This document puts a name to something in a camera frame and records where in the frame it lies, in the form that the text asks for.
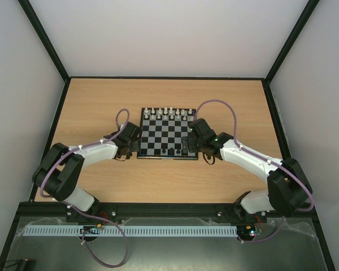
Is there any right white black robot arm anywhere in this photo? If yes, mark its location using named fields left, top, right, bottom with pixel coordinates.
left=188, top=119, right=314, bottom=221

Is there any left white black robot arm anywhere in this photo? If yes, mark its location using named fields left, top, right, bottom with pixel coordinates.
left=32, top=122, right=141, bottom=212

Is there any black and grey chessboard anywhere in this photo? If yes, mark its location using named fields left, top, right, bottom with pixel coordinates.
left=137, top=107, right=198, bottom=160

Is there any black aluminium mounting rail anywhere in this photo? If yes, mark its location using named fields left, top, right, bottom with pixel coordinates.
left=66, top=202, right=268, bottom=224

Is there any black enclosure frame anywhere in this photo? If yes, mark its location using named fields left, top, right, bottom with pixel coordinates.
left=0, top=1, right=335, bottom=270

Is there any light blue slotted cable duct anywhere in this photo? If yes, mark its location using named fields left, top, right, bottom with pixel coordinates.
left=23, top=225, right=238, bottom=237

